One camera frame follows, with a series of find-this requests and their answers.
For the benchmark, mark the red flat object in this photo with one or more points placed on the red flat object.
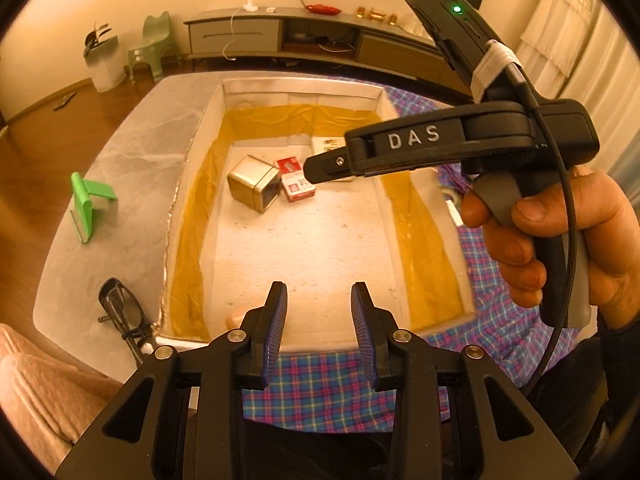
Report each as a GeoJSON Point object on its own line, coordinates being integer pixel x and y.
{"type": "Point", "coordinates": [324, 9]}

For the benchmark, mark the pink quilted cushion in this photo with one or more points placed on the pink quilted cushion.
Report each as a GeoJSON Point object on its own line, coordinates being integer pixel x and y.
{"type": "Point", "coordinates": [40, 385]}

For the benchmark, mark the person's dark clothing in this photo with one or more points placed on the person's dark clothing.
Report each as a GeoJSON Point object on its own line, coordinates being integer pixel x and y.
{"type": "Point", "coordinates": [320, 455]}

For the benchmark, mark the blue plaid cloth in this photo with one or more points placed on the blue plaid cloth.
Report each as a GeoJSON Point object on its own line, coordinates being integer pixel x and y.
{"type": "Point", "coordinates": [320, 385]}

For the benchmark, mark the red and white small carton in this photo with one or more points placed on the red and white small carton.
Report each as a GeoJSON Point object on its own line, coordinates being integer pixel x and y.
{"type": "Point", "coordinates": [297, 187]}

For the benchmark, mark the person's right hand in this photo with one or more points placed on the person's right hand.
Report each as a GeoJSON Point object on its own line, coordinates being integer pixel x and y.
{"type": "Point", "coordinates": [610, 240]}

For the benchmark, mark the gold ornaments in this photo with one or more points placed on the gold ornaments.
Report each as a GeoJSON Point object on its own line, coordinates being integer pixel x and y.
{"type": "Point", "coordinates": [376, 14]}

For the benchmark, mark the green phone stand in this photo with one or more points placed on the green phone stand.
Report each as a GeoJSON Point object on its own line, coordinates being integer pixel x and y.
{"type": "Point", "coordinates": [82, 210]}

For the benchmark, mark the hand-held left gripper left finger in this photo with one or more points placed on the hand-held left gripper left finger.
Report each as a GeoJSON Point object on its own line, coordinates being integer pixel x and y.
{"type": "Point", "coordinates": [274, 330]}

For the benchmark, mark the grey low cabinet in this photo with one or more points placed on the grey low cabinet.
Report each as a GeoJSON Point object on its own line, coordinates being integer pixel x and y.
{"type": "Point", "coordinates": [235, 35]}

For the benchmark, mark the white foam box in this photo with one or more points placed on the white foam box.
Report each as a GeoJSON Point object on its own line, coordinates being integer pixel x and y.
{"type": "Point", "coordinates": [310, 260]}

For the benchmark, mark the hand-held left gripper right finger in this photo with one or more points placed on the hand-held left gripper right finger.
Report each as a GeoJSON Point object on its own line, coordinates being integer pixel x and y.
{"type": "Point", "coordinates": [365, 330]}

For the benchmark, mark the cream curtain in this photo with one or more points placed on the cream curtain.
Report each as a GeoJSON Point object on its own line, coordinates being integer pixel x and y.
{"type": "Point", "coordinates": [565, 35]}

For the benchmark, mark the black eyeglasses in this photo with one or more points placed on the black eyeglasses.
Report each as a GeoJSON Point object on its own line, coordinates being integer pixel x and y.
{"type": "Point", "coordinates": [117, 305]}

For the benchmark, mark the dark leafy plant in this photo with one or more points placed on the dark leafy plant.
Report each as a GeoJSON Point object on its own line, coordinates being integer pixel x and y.
{"type": "Point", "coordinates": [94, 37]}

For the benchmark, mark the dark remote control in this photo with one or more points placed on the dark remote control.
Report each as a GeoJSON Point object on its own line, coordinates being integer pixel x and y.
{"type": "Point", "coordinates": [65, 101]}

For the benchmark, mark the green plastic chair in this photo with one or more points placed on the green plastic chair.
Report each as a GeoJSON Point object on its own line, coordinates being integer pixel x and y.
{"type": "Point", "coordinates": [155, 35]}

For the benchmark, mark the small white gadgets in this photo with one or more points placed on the small white gadgets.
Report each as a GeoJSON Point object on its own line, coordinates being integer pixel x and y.
{"type": "Point", "coordinates": [252, 7]}

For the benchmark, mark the gold square tin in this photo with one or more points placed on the gold square tin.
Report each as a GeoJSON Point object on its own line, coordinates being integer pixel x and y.
{"type": "Point", "coordinates": [250, 180]}

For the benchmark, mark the white trash bin with plant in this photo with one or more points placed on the white trash bin with plant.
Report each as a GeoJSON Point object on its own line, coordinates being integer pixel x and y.
{"type": "Point", "coordinates": [105, 67]}

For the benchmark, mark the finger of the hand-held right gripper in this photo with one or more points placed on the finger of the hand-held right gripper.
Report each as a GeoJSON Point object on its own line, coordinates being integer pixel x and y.
{"type": "Point", "coordinates": [325, 166]}

